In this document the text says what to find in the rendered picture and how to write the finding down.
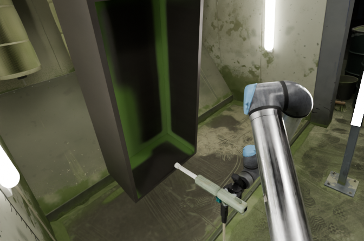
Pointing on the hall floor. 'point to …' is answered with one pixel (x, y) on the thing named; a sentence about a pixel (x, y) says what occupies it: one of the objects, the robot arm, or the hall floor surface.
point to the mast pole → (348, 154)
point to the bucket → (346, 87)
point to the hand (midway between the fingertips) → (222, 200)
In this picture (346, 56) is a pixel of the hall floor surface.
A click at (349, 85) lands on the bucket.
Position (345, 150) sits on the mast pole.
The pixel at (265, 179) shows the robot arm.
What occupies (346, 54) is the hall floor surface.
